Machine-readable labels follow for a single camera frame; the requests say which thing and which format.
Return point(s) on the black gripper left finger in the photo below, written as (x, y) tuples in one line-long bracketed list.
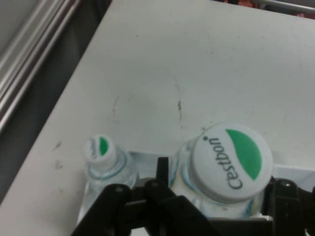
[(157, 206)]

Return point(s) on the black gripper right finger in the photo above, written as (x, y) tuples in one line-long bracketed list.
[(290, 209)]

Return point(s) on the clear water bottle green label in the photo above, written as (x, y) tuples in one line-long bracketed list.
[(103, 157), (229, 162)]

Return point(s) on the blue and white cardboard box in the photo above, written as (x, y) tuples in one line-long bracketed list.
[(295, 174)]

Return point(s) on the red patterned item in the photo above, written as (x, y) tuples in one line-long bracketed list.
[(243, 3)]

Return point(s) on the horizontal aluminium rail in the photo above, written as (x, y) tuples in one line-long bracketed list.
[(27, 51)]

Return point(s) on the grey metal frame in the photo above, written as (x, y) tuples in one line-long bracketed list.
[(288, 5)]

